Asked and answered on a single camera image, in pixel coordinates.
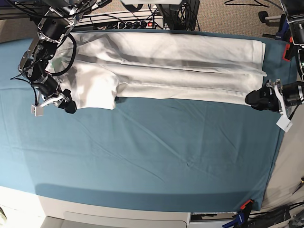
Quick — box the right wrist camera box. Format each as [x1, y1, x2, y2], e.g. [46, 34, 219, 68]
[31, 104, 43, 117]

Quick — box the orange black clamp lower right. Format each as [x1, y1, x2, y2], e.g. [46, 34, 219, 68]
[240, 199, 255, 211]

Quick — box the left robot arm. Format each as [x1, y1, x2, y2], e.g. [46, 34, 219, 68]
[245, 0, 304, 114]

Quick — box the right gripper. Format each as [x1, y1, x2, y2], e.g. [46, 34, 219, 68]
[32, 76, 77, 114]

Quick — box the orange black clamp upper right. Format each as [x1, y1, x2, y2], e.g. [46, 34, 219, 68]
[283, 43, 294, 61]

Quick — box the white table frame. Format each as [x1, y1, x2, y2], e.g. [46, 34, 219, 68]
[0, 187, 230, 228]

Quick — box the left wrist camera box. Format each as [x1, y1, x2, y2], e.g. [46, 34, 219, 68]
[276, 115, 293, 133]

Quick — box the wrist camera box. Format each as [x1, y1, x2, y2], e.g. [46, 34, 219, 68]
[276, 115, 293, 133]
[31, 104, 43, 117]

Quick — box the power strip with red switch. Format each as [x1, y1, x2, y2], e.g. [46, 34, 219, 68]
[101, 20, 163, 30]

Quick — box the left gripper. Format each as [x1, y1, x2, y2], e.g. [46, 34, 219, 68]
[245, 79, 304, 113]

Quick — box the orange black clamp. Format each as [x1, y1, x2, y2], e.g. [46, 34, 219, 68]
[240, 199, 255, 211]
[283, 43, 294, 61]

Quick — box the white T-shirt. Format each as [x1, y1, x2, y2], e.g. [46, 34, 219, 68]
[47, 32, 266, 110]

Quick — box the blue clamp upper right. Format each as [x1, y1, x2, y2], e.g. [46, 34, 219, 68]
[262, 14, 292, 42]

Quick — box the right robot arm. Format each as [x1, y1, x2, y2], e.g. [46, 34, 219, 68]
[14, 0, 96, 116]

